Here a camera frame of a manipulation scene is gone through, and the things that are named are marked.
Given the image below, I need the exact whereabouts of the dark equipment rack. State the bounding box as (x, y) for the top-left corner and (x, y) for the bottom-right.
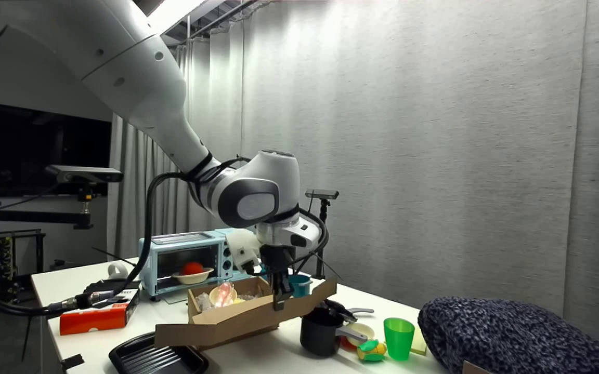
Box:
(0, 226), (46, 307)

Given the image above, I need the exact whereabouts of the green and yellow toy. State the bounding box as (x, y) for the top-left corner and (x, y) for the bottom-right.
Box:
(355, 339), (388, 366)

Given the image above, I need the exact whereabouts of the light blue toy microwave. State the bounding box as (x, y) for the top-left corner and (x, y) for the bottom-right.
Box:
(136, 226), (244, 301)

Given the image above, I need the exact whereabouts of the brown cardboard box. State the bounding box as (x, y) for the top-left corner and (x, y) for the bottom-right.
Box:
(151, 275), (338, 351)

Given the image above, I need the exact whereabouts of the black camera stand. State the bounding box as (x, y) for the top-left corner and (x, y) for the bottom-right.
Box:
(313, 198), (333, 280)

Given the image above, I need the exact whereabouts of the black toy pot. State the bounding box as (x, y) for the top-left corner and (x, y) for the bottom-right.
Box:
(296, 306), (346, 359)

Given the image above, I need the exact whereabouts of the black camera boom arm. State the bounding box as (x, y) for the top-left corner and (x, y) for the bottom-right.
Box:
(0, 196), (98, 236)

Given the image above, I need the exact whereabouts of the black wall monitor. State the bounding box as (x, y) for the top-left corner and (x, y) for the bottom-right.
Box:
(0, 100), (113, 200)

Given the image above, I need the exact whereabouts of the black kitchen utensil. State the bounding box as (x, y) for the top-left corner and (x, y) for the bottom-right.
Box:
(311, 297), (358, 326)

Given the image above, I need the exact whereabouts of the flat orange box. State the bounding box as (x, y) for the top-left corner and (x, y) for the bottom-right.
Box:
(57, 301), (131, 336)

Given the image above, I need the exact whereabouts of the tan toy plate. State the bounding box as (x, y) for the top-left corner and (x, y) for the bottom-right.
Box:
(206, 280), (242, 310)

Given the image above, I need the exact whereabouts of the small black camera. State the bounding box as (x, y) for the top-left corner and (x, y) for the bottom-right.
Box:
(304, 187), (340, 204)

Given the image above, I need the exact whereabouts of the yellow green cloth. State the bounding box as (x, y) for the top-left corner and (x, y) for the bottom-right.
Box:
(410, 328), (431, 359)

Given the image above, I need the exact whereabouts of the small black table clamp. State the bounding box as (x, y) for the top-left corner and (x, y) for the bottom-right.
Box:
(57, 351), (86, 370)

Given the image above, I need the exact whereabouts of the green plastic cup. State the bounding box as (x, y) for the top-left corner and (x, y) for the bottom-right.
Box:
(383, 316), (416, 364)

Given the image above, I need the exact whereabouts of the black ribbed tray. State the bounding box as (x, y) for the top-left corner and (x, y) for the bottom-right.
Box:
(108, 331), (211, 374)

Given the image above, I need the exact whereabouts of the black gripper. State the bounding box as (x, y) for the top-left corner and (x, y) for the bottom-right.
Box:
(259, 244), (300, 311)

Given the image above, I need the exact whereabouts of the small white bowl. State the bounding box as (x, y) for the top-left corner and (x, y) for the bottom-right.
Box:
(172, 269), (215, 287)

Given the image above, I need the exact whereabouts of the thick black cable hose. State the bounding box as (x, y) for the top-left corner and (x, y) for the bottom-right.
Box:
(0, 173), (211, 319)

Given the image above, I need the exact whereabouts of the red toy tomato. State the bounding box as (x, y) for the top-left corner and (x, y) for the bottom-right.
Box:
(179, 260), (208, 276)

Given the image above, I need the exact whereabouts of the grey bar camera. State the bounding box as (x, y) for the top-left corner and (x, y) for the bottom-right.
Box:
(46, 164), (125, 184)

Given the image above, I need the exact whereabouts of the ceiling light panel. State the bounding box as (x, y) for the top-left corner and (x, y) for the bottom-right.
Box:
(140, 0), (208, 34)

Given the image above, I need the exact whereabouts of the dark blue speckled cushion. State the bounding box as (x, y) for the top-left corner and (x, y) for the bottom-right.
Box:
(416, 297), (599, 374)

